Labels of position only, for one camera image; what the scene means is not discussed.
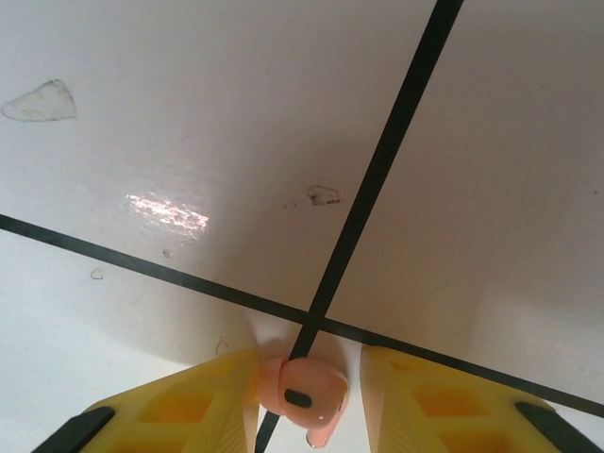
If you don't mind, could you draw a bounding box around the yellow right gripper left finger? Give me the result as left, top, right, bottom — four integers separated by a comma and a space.
30, 348, 263, 453

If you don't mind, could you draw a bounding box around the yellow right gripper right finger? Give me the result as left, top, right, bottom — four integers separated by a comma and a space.
361, 346, 604, 453

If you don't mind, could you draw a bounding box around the pink wireless earbud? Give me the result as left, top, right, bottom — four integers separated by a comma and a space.
257, 356, 351, 449

